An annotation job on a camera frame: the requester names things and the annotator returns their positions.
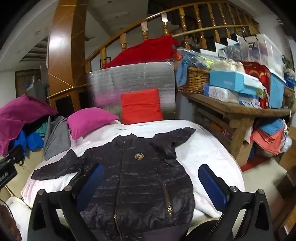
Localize wooden table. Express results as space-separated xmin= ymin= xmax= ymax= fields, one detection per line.
xmin=179 ymin=90 xmax=296 ymax=166

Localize blue plastic bin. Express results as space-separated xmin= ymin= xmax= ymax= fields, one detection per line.
xmin=268 ymin=72 xmax=287 ymax=109

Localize red blanket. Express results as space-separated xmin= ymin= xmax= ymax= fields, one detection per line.
xmin=100 ymin=35 xmax=181 ymax=69

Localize light blue cloth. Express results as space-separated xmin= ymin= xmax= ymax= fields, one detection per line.
xmin=176 ymin=54 xmax=197 ymax=87

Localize red pillow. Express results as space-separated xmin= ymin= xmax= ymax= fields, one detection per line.
xmin=121 ymin=88 xmax=163 ymax=126

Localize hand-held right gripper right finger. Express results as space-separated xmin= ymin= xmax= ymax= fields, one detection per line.
xmin=198 ymin=164 xmax=277 ymax=241

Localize teal garment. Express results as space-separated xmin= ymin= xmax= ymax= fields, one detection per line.
xmin=35 ymin=123 xmax=49 ymax=136

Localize white patterned box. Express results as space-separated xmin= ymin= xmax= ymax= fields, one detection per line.
xmin=203 ymin=85 xmax=240 ymax=103

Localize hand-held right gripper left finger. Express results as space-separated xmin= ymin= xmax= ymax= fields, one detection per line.
xmin=27 ymin=163 xmax=105 ymax=241

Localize light blue cardboard box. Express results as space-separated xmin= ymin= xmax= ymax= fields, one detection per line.
xmin=209 ymin=70 xmax=264 ymax=93

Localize clear plastic bag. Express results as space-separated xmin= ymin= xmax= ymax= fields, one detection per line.
xmin=209 ymin=45 xmax=246 ymax=73

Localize magenta cloth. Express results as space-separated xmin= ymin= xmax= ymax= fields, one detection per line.
xmin=0 ymin=95 xmax=58 ymax=157

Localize red printed bag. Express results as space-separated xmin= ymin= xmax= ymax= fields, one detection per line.
xmin=242 ymin=61 xmax=271 ymax=108

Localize grey garment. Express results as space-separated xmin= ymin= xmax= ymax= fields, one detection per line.
xmin=43 ymin=116 xmax=72 ymax=161

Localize white embossed blanket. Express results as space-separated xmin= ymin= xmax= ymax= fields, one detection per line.
xmin=21 ymin=119 xmax=245 ymax=232

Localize folded orange clothes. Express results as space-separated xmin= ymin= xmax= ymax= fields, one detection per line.
xmin=252 ymin=127 xmax=286 ymax=158

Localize black quilted jacket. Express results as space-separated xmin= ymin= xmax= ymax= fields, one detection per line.
xmin=31 ymin=127 xmax=196 ymax=241

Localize blue garment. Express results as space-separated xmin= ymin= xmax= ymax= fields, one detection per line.
xmin=9 ymin=131 xmax=44 ymax=157

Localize magenta pillow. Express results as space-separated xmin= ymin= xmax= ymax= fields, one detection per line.
xmin=67 ymin=108 xmax=120 ymax=141

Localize wooden stair railing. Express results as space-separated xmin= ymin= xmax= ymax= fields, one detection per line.
xmin=83 ymin=0 xmax=260 ymax=67

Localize silver foil insulation mat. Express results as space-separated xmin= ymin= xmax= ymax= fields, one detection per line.
xmin=86 ymin=61 xmax=177 ymax=123

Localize clear plastic storage box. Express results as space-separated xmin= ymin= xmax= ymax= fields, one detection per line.
xmin=238 ymin=34 xmax=284 ymax=77

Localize wicker basket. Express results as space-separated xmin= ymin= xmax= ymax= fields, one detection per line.
xmin=178 ymin=67 xmax=211 ymax=94

